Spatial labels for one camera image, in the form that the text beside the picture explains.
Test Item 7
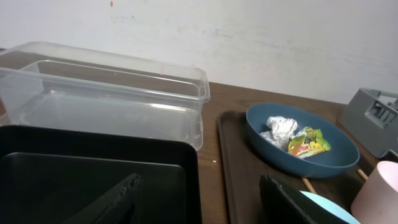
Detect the black tray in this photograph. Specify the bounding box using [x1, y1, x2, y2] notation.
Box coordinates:
[1, 126, 202, 223]

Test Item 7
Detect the left wooden chopstick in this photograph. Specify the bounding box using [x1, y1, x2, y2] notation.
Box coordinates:
[302, 177, 317, 194]

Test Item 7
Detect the white tissue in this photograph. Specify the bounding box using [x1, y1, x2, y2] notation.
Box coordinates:
[260, 116, 298, 152]

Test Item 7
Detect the right wooden chopstick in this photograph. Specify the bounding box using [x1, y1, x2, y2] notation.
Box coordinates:
[357, 169, 368, 181]

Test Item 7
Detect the light blue bowl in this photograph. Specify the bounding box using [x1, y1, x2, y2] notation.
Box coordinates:
[301, 191, 360, 224]

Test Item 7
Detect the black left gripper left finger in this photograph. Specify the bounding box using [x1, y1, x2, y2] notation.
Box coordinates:
[62, 173, 141, 224]

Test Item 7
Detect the wooden chopstick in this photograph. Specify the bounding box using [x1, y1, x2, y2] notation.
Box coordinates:
[357, 169, 368, 181]
[302, 177, 317, 194]

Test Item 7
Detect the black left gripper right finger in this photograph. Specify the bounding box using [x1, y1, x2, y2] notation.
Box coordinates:
[259, 175, 345, 224]

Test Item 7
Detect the yellow green snack wrapper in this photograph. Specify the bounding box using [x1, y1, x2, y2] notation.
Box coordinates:
[288, 127, 332, 159]

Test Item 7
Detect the grey dishwasher rack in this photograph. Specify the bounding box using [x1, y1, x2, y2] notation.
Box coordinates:
[339, 88, 397, 159]

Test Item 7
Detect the clear plastic bin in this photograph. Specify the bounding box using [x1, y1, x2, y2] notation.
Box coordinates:
[1, 42, 210, 150]

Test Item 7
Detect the pink cup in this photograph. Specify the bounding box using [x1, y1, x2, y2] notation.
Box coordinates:
[351, 161, 397, 224]

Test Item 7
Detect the brown serving tray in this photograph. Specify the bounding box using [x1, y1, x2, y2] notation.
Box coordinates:
[217, 111, 379, 223]

